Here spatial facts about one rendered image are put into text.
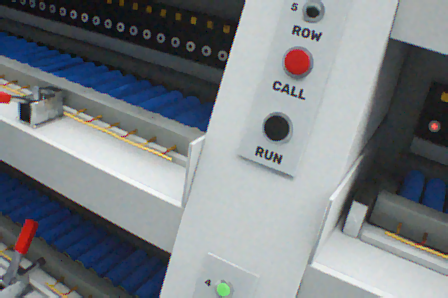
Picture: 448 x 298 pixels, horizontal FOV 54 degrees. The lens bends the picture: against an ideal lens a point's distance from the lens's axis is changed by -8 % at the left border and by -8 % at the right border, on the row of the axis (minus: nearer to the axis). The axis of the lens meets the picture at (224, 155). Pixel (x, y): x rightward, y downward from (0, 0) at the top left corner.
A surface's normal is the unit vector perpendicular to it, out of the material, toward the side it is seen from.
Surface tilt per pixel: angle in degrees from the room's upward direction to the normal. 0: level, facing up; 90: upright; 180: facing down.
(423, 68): 90
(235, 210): 90
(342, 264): 16
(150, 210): 105
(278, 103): 90
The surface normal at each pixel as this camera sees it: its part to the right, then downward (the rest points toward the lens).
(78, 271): 0.16, -0.88
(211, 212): -0.41, 0.07
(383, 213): -0.47, 0.33
